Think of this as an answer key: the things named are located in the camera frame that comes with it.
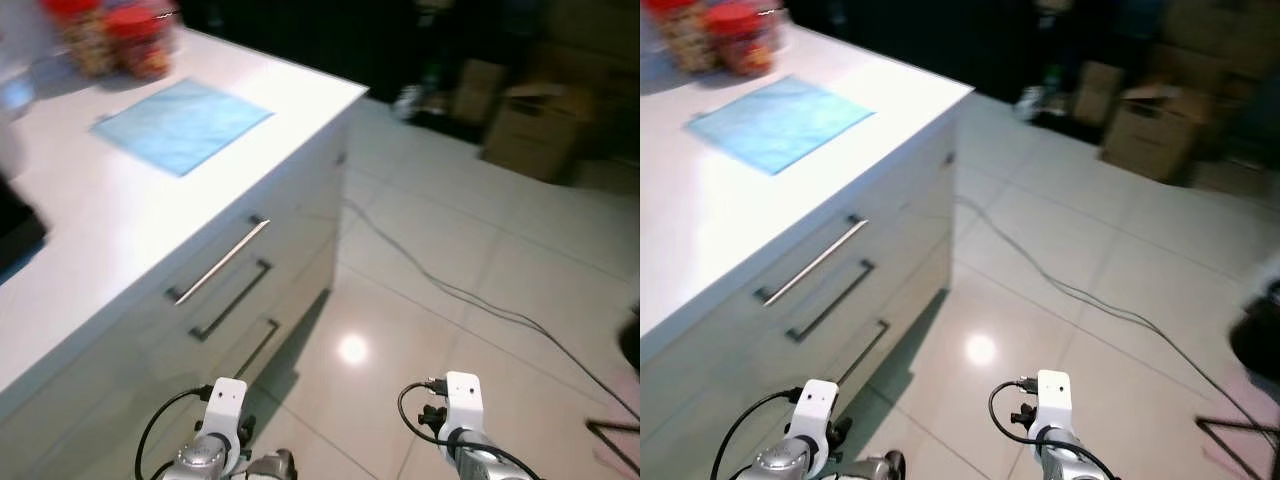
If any small cardboard box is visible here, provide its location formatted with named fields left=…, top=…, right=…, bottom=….
left=450, top=58, right=509, bottom=126
left=1072, top=60, right=1126, bottom=126

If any black metal frame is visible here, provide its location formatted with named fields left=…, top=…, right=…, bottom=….
left=585, top=420, right=641, bottom=473
left=1195, top=415, right=1280, bottom=480

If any white kitchen island cabinet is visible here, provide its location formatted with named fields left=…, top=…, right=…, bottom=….
left=0, top=100, right=361, bottom=480
left=640, top=95, right=976, bottom=480

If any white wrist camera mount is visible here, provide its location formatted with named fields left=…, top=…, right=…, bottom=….
left=795, top=379, right=841, bottom=451
left=200, top=377, right=249, bottom=446
left=1035, top=369, right=1074, bottom=441
left=443, top=371, right=486, bottom=446

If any black drawer handle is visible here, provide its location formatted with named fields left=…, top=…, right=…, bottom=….
left=785, top=259, right=875, bottom=344
left=235, top=318, right=282, bottom=381
left=189, top=259, right=274, bottom=343
left=836, top=318, right=891, bottom=386

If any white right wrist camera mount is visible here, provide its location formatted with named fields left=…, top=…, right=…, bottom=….
left=1035, top=369, right=1074, bottom=441
left=443, top=371, right=486, bottom=446

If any black glass cooktop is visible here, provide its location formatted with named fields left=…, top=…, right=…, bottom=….
left=0, top=175, right=49, bottom=286

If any silver bar drawer handle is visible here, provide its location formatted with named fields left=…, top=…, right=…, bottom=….
left=165, top=215, right=272, bottom=307
left=755, top=215, right=869, bottom=307

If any light blue cloth mat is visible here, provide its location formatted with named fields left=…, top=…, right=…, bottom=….
left=686, top=75, right=875, bottom=176
left=90, top=78, right=274, bottom=178

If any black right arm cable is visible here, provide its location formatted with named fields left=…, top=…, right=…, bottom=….
left=988, top=377, right=1121, bottom=480
left=397, top=377, right=546, bottom=480

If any red lid snack jar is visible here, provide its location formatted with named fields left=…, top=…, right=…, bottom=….
left=643, top=0, right=717, bottom=76
left=103, top=3, right=181, bottom=83
left=703, top=2, right=785, bottom=80
left=40, top=0, right=116, bottom=79

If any large open cardboard box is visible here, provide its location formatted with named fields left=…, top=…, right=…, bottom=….
left=1103, top=85, right=1206, bottom=184
left=483, top=82, right=598, bottom=184

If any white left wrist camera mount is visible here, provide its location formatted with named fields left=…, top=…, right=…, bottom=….
left=200, top=377, right=249, bottom=446
left=795, top=379, right=841, bottom=451

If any black round object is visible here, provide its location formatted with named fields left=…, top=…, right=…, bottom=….
left=1230, top=280, right=1280, bottom=383
left=618, top=312, right=641, bottom=373

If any black floor cable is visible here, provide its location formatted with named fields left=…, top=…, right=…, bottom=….
left=955, top=195, right=1280, bottom=451
left=343, top=200, right=641, bottom=421

